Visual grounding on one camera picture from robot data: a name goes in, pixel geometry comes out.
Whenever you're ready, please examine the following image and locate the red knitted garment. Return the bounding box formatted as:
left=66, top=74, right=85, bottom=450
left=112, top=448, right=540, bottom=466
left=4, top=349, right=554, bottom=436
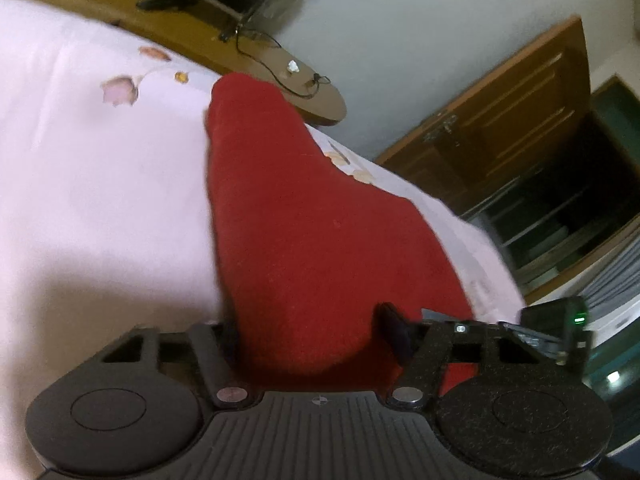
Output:
left=207, top=74, right=472, bottom=391

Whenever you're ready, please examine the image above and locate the white floral bed sheet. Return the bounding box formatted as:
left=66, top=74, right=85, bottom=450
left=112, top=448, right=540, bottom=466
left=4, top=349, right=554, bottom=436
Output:
left=1, top=0, right=524, bottom=479

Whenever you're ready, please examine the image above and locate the brown wooden door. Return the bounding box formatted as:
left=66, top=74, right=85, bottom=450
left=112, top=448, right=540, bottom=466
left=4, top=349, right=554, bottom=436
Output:
left=376, top=15, right=591, bottom=216

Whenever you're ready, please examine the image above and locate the white charger plug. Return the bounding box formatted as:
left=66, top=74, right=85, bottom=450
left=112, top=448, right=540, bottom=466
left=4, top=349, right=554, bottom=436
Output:
left=286, top=60, right=299, bottom=74

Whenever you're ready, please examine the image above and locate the wooden tv stand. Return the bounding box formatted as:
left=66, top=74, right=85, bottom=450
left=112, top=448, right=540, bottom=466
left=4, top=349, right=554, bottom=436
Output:
left=36, top=0, right=347, bottom=126

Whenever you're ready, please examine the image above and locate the black cable on stand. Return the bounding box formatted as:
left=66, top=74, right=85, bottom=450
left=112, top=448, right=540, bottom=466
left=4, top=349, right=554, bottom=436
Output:
left=219, top=24, right=332, bottom=100

